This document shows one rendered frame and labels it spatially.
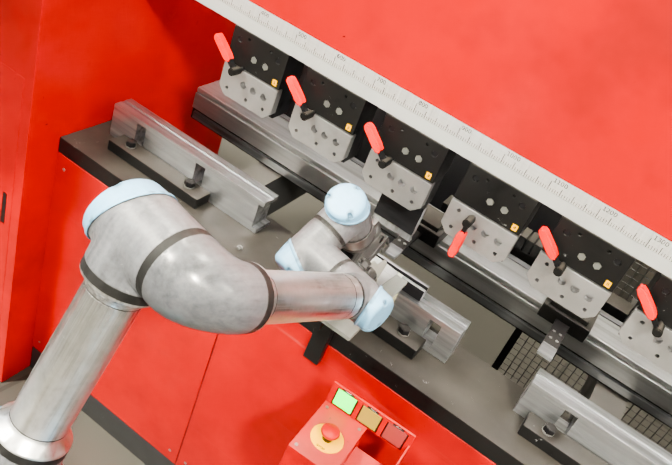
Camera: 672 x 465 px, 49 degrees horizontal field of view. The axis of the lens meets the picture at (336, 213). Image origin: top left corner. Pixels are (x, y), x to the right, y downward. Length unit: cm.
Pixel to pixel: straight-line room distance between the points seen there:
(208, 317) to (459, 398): 85
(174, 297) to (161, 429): 136
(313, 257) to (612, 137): 56
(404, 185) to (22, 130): 94
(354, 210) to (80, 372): 51
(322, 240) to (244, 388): 73
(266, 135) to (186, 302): 119
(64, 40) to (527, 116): 107
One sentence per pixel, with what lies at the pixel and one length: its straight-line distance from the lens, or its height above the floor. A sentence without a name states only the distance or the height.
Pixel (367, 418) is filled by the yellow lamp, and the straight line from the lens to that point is 161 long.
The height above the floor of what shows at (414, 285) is 100.
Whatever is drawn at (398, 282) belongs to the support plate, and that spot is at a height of 100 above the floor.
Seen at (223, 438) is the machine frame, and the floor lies 33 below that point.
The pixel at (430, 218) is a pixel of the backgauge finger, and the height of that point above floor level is 103.
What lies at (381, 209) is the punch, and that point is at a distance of 163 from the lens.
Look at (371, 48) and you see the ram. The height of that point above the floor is 144.
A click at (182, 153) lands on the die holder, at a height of 96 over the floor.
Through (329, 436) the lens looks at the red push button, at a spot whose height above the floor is 81.
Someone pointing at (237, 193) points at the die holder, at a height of 95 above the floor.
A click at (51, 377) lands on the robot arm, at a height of 113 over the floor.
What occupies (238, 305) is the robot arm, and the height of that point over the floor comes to 135.
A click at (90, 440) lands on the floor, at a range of 243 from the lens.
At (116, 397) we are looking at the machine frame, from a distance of 231.
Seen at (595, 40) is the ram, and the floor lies 165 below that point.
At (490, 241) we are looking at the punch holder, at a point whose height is 121.
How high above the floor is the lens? 196
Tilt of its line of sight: 33 degrees down
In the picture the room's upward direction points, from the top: 22 degrees clockwise
